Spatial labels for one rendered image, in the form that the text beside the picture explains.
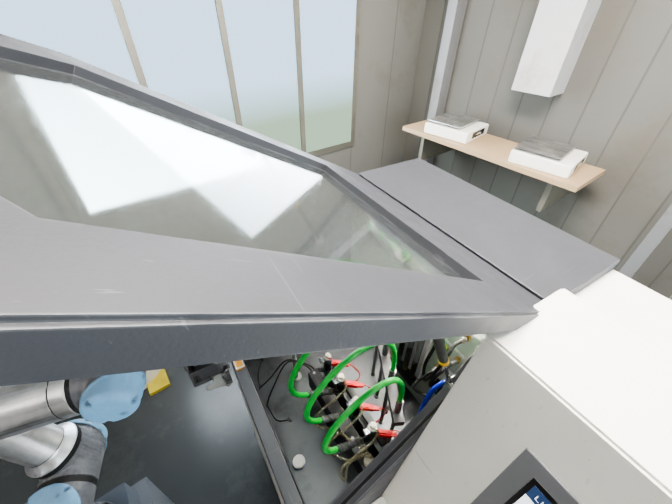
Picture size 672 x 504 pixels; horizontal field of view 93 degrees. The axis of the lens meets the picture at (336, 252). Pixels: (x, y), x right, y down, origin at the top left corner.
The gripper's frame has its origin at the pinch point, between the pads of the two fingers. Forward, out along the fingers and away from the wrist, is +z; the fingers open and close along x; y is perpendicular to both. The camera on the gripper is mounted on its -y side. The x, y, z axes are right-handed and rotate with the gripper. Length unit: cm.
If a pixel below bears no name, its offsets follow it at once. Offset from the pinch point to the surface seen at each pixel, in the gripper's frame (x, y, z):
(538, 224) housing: 16, -85, -29
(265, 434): 5.1, -4.0, 26.4
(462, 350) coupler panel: 25, -56, -3
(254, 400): -6.4, -4.7, 26.4
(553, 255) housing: 26, -76, -29
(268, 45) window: -171, -84, -52
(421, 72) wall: -183, -226, -25
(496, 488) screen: 50, -33, -12
